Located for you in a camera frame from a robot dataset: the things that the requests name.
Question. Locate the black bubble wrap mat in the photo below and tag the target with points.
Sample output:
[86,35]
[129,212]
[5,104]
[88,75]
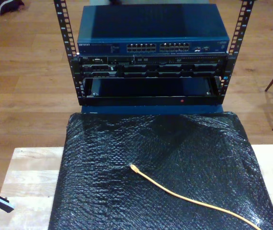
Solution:
[127,203]

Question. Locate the dark sneaker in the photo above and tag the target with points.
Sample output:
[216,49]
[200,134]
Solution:
[7,6]

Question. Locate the black rack server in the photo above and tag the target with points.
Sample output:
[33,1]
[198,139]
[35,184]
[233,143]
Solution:
[151,69]

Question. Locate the blue rack base plate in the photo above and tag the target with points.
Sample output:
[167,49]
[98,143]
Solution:
[151,110]

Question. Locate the black perforated rack post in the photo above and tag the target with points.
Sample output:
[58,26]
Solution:
[244,26]
[62,27]

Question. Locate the blue network switch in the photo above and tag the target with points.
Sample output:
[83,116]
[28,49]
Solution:
[151,24]

